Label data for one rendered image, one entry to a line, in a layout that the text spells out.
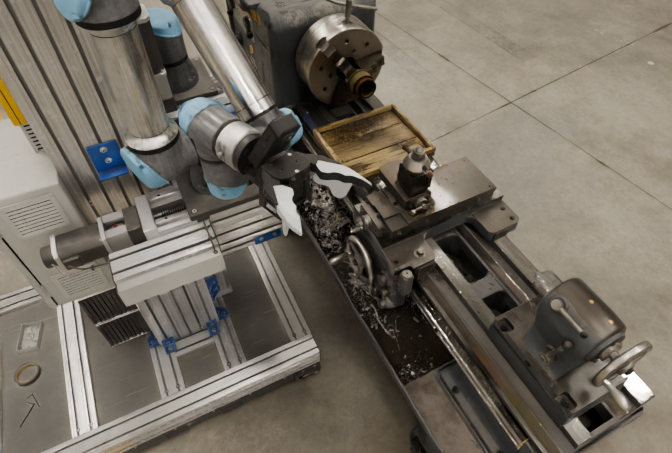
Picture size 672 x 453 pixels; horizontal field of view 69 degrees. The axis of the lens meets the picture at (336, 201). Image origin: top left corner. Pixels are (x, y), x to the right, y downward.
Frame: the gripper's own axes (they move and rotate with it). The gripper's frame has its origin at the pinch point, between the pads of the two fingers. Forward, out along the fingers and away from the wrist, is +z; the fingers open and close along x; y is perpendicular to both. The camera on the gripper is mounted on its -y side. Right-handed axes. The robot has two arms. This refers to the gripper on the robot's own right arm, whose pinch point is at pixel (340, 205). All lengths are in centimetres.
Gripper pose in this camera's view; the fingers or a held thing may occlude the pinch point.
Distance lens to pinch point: 70.3
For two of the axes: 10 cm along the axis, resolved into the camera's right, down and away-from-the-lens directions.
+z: 7.3, 5.1, -4.5
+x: -6.7, 4.5, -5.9
